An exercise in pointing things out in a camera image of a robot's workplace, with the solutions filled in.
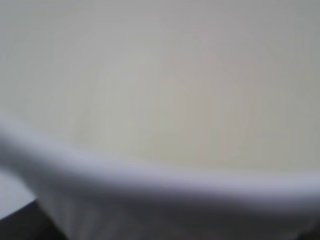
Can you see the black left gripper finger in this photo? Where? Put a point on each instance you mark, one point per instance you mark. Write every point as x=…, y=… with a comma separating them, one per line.
x=29, y=223

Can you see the white paper coffee cup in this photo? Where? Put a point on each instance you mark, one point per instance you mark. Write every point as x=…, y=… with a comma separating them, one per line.
x=164, y=119

